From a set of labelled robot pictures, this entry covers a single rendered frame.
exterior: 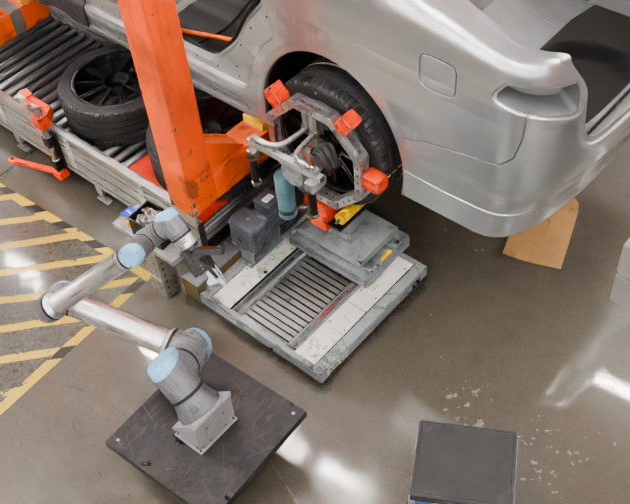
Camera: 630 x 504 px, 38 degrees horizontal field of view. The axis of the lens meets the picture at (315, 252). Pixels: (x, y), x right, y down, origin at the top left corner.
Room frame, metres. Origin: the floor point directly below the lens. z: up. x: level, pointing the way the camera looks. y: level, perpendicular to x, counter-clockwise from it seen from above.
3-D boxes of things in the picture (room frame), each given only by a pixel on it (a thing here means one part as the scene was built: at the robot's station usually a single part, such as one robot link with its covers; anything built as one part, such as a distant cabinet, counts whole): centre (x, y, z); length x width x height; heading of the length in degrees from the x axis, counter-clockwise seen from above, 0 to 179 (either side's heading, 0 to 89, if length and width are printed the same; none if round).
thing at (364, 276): (3.19, -0.18, 0.13); 0.50 x 0.36 x 0.10; 45
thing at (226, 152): (3.42, 0.31, 0.69); 0.52 x 0.17 x 0.35; 135
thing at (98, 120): (4.26, 1.00, 0.39); 0.66 x 0.66 x 0.24
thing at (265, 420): (2.07, 0.53, 0.15); 0.60 x 0.60 x 0.30; 48
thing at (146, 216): (3.07, 0.74, 0.51); 0.20 x 0.14 x 0.13; 49
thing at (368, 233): (3.19, -0.18, 0.32); 0.40 x 0.30 x 0.28; 45
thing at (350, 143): (3.07, -0.06, 0.85); 0.54 x 0.07 x 0.54; 45
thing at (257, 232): (3.24, 0.21, 0.26); 0.42 x 0.18 x 0.35; 135
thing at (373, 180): (2.85, -0.29, 0.85); 0.09 x 0.08 x 0.07; 45
